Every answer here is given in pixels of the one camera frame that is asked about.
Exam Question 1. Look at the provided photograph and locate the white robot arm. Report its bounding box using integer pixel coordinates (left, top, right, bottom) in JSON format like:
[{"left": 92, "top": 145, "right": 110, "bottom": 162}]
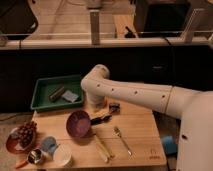
[{"left": 81, "top": 64, "right": 213, "bottom": 171}]

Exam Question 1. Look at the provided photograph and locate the purple bowl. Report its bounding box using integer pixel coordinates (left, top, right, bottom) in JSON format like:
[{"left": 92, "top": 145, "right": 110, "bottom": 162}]
[{"left": 66, "top": 110, "right": 91, "bottom": 138}]

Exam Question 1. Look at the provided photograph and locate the small dark cube object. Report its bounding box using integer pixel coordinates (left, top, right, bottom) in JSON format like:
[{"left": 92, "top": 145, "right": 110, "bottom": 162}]
[{"left": 109, "top": 103, "right": 120, "bottom": 113}]

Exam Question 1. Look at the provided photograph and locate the grey blue sponge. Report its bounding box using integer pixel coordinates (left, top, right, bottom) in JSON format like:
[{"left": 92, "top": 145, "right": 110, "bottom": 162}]
[{"left": 62, "top": 90, "right": 78, "bottom": 103}]

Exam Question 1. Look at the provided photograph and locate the silver fork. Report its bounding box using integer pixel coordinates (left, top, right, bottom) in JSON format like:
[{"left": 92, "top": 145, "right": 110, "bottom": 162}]
[{"left": 114, "top": 126, "right": 132, "bottom": 156}]

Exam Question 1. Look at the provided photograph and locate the green plastic tray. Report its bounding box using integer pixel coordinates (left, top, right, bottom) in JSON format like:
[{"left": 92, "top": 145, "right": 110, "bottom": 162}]
[{"left": 31, "top": 75, "right": 84, "bottom": 112}]

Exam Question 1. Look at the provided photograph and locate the wooden chopstick pair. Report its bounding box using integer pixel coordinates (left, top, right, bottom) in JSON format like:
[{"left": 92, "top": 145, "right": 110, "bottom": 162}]
[{"left": 94, "top": 134, "right": 114, "bottom": 163}]

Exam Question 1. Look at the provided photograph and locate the blue cup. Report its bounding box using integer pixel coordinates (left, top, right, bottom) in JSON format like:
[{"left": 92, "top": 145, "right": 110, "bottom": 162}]
[{"left": 40, "top": 136, "right": 57, "bottom": 155}]

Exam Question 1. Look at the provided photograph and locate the black box background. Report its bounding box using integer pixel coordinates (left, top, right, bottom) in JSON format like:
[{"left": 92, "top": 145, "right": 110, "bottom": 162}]
[{"left": 133, "top": 0, "right": 190, "bottom": 37}]

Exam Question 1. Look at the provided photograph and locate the blue object on floor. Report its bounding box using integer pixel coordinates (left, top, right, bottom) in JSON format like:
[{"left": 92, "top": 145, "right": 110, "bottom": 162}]
[{"left": 161, "top": 136, "right": 177, "bottom": 155}]

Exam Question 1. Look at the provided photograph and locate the bunch of red grapes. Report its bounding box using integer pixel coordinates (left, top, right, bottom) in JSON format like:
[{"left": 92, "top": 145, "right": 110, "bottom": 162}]
[{"left": 18, "top": 121, "right": 37, "bottom": 148}]

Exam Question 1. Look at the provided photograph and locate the metal measuring cup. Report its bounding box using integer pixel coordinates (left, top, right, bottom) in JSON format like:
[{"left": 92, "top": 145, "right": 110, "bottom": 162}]
[{"left": 15, "top": 148, "right": 45, "bottom": 169}]

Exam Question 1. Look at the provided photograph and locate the black chair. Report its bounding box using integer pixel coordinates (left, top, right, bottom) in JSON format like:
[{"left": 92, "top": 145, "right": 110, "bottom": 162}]
[{"left": 0, "top": 0, "right": 40, "bottom": 36}]

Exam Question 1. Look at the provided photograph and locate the black handled tool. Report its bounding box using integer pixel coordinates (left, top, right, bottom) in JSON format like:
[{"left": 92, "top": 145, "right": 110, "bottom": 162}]
[{"left": 91, "top": 114, "right": 112, "bottom": 125}]

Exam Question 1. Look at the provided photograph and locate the grey metal post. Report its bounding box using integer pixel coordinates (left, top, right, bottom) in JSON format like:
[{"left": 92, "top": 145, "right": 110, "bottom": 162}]
[{"left": 90, "top": 10, "right": 100, "bottom": 45}]

